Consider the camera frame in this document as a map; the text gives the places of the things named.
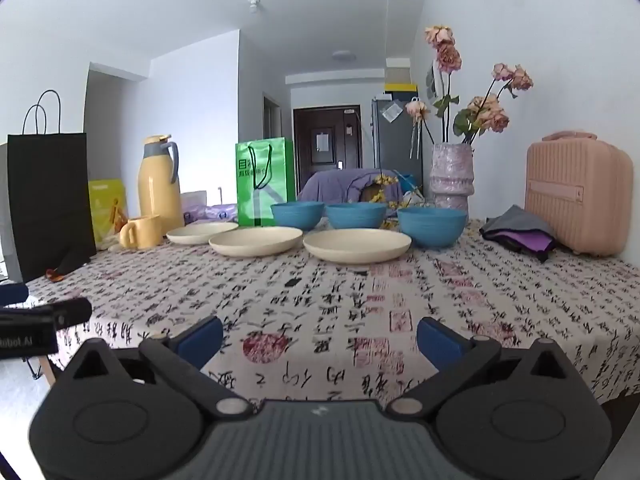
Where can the ceiling sprinkler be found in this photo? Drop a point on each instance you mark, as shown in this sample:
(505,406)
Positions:
(254,5)

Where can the purple jacket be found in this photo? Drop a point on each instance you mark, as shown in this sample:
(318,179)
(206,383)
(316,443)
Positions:
(330,185)

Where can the yellow flower sprigs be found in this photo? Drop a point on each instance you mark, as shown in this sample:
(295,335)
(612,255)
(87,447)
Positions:
(400,205)

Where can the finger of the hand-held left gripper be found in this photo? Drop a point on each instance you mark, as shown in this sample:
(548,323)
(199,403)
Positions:
(65,312)
(12,294)

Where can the folded hanging umbrella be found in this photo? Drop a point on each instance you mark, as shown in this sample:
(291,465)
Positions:
(415,130)

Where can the white carton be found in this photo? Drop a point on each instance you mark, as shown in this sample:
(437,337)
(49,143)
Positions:
(194,199)

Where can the yellow mug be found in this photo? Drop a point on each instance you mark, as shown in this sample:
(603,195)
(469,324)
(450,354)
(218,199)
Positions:
(145,232)

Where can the dark brown door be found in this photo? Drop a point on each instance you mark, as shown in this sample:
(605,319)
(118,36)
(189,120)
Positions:
(305,145)

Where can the dried pink rose bouquet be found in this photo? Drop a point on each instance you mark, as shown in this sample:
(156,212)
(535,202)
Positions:
(492,115)

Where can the blue bowl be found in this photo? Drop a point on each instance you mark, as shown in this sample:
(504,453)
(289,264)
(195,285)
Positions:
(356,217)
(297,215)
(432,230)

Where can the yellow-green snack packet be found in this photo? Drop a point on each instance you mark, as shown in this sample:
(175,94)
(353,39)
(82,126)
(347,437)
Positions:
(102,210)

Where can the yellow and black box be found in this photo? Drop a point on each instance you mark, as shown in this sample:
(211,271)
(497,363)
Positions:
(400,91)

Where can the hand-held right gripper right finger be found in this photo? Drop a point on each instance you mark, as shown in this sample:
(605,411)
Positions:
(440,342)

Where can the pink hard-shell case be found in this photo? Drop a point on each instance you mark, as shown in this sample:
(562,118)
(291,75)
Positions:
(575,195)

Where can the black paper bag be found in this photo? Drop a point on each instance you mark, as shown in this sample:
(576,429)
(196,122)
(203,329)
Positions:
(50,200)

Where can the green paper bag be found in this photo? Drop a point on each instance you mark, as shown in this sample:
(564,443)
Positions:
(260,200)

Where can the yellow thermos jug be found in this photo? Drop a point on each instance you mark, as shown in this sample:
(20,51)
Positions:
(160,195)

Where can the pink textured vase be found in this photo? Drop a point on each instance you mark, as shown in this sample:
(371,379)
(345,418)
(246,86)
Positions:
(451,180)

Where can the white paper notice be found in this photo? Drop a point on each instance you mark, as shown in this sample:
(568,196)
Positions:
(322,142)

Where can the purple plastic packets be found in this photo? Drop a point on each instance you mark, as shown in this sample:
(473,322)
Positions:
(220,211)

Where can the grey refrigerator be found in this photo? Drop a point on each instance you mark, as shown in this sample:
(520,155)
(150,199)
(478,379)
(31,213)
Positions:
(395,145)

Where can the cream plate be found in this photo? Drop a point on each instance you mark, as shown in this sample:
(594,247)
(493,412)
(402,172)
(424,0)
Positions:
(355,246)
(200,234)
(255,242)

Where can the white cardboard box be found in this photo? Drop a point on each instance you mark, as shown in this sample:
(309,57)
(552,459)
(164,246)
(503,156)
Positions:
(398,70)

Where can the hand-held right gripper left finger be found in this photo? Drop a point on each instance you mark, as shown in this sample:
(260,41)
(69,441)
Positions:
(200,342)

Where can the grey and purple folded cloth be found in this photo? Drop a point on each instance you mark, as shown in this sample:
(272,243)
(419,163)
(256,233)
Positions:
(520,227)

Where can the small orange object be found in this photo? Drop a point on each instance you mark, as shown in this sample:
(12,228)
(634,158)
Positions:
(54,275)

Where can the paper sheet on refrigerator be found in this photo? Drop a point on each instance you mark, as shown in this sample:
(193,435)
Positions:
(391,113)

